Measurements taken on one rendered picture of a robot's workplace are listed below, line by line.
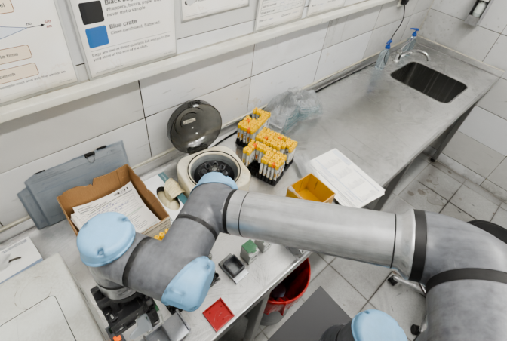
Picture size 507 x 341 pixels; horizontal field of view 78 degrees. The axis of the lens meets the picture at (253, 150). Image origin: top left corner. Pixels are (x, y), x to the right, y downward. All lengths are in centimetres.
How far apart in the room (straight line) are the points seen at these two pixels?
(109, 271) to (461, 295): 43
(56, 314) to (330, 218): 58
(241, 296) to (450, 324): 75
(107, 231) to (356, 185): 111
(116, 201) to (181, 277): 78
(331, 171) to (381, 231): 99
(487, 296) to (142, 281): 40
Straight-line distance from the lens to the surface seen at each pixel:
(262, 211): 48
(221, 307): 106
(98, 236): 49
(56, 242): 126
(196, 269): 47
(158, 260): 48
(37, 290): 84
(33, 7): 93
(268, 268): 112
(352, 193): 138
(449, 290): 43
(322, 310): 103
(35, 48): 97
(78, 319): 78
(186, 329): 101
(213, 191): 53
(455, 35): 295
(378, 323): 82
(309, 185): 131
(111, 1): 98
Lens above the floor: 188
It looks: 44 degrees down
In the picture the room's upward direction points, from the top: 8 degrees clockwise
